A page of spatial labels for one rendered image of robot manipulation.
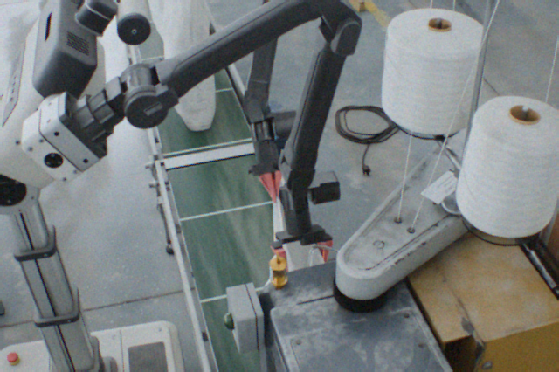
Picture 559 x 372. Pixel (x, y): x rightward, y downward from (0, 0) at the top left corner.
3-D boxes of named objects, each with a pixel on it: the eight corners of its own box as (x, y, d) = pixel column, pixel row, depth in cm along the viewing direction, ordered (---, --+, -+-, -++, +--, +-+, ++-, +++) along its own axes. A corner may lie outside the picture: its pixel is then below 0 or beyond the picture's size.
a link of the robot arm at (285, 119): (248, 96, 184) (244, 100, 175) (292, 86, 182) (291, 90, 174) (259, 141, 187) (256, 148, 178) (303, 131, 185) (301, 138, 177)
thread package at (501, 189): (438, 186, 106) (452, 91, 95) (520, 168, 108) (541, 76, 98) (483, 254, 95) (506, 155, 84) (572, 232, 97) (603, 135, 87)
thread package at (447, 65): (366, 95, 126) (370, 7, 115) (451, 81, 129) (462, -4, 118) (403, 149, 114) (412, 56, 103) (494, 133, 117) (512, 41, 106)
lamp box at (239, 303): (229, 321, 123) (225, 286, 118) (254, 315, 124) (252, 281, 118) (239, 354, 118) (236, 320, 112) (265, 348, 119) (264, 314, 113)
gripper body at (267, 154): (292, 165, 178) (286, 136, 179) (251, 172, 176) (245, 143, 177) (287, 168, 184) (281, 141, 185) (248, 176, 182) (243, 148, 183)
